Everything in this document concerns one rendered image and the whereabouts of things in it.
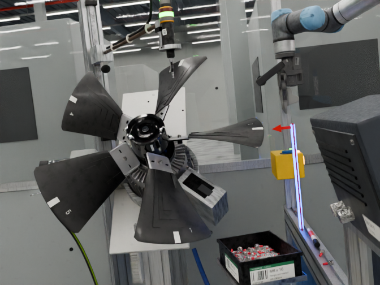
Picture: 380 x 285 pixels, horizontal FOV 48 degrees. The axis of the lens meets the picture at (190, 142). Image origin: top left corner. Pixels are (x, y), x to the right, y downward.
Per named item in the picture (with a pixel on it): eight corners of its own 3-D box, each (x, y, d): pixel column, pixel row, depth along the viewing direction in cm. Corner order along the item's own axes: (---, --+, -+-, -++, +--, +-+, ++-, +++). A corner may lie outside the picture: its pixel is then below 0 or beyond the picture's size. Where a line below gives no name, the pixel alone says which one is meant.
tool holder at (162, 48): (152, 53, 133) (148, 21, 132) (171, 52, 136) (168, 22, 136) (164, 48, 125) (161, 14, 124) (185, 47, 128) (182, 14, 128)
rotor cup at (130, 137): (126, 142, 140) (116, 117, 130) (167, 127, 142) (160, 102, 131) (137, 176, 132) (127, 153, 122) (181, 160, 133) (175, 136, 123)
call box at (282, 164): (272, 177, 168) (270, 150, 167) (298, 174, 167) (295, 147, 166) (277, 184, 152) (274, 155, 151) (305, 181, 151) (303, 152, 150)
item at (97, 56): (90, 67, 186) (88, 47, 186) (106, 66, 190) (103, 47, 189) (98, 63, 177) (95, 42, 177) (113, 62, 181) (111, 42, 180)
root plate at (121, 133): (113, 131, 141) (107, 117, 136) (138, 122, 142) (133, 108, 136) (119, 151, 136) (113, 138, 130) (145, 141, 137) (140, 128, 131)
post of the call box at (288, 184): (285, 207, 162) (283, 175, 161) (293, 206, 161) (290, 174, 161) (286, 208, 159) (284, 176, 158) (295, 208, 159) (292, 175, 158)
